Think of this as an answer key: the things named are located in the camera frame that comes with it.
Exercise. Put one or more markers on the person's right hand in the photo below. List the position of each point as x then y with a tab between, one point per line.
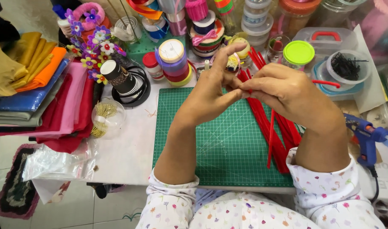
292	92

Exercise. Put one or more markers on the person's left hand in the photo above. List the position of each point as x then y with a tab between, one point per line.
203	98

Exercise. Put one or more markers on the person's right fingers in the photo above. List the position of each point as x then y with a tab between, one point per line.
256	86

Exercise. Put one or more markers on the single red pipe cleaner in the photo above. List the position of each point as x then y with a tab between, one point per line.
271	140

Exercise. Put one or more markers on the white lace roll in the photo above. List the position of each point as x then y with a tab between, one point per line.
232	63

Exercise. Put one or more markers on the small glass cup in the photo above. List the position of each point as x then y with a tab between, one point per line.
276	47

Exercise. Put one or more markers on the jar with green lid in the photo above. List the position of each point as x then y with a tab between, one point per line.
298	53

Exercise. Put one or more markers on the pile of red pipe cleaners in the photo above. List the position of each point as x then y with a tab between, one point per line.
281	133

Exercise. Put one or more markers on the stack of clear round containers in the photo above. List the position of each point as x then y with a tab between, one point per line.
257	22

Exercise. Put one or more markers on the stack of ribbon rolls with bow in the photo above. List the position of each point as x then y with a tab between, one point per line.
208	38

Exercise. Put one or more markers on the clear box with blue rim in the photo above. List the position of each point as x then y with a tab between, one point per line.
324	87

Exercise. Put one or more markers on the green cutting mat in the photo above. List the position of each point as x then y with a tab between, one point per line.
219	149

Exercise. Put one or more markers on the jar with orange lid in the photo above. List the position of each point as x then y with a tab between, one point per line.
297	16

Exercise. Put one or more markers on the stack of ribbon spools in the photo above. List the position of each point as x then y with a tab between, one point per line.
173	63

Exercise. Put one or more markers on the clear tub of black hairpins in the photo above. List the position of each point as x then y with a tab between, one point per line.
348	68

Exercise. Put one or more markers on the pink ribbon roll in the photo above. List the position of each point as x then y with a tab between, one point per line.
177	24

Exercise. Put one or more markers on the small bottle with red lid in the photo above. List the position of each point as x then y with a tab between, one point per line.
152	65

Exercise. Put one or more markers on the black rings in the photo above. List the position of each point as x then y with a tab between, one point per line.
142	95

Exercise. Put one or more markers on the white paper sheet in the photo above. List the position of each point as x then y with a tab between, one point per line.
370	92

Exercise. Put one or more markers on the blue ribbon spool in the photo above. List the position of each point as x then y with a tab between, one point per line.
154	30

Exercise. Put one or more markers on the green plastic basket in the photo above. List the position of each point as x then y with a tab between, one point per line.
140	49

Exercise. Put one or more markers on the blue glue gun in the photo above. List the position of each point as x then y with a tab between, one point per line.
367	136

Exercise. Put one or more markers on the white floral pyjamas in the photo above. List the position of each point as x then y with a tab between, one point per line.
244	210

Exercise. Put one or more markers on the orange ribbon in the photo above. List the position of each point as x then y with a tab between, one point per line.
144	9

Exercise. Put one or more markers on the dark paper cup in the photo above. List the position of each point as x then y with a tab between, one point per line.
119	76

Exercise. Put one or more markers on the glass jar with white pieces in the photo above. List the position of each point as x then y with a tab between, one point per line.
128	30

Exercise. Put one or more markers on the clear ball with gold beads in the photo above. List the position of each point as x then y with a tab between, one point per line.
106	119

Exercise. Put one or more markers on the bouquet of handmade flowers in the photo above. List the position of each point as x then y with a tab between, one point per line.
95	47

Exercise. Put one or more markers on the bottle with blue cap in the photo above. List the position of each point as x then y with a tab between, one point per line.
63	20

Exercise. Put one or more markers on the clear plastic bags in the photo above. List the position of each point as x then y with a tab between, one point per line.
57	162

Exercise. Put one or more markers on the stack of folded coloured fabrics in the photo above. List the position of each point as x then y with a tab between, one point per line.
38	95

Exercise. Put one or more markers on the pink and black rug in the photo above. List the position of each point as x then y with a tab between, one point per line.
16	187

